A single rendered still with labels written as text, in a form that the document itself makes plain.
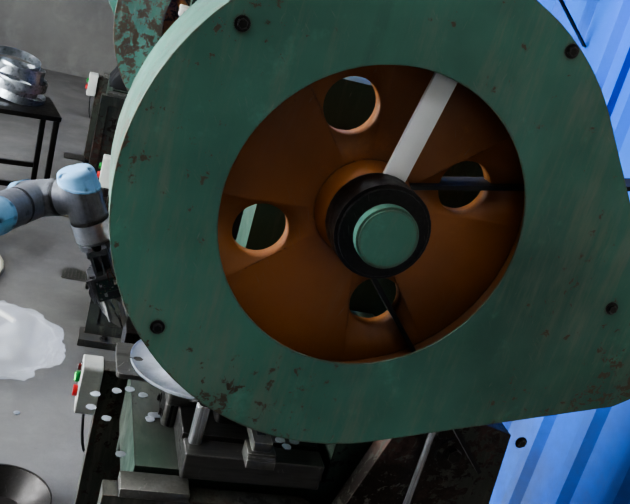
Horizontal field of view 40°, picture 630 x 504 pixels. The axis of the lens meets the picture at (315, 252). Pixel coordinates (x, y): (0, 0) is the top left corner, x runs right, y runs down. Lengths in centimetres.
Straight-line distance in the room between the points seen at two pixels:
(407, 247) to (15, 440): 193
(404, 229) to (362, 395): 33
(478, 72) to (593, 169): 27
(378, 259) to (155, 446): 79
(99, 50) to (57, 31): 40
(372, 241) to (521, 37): 38
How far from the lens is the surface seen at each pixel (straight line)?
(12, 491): 277
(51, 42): 842
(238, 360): 142
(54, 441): 302
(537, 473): 295
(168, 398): 194
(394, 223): 131
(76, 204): 174
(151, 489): 180
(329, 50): 127
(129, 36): 305
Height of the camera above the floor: 171
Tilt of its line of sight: 19 degrees down
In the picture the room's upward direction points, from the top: 16 degrees clockwise
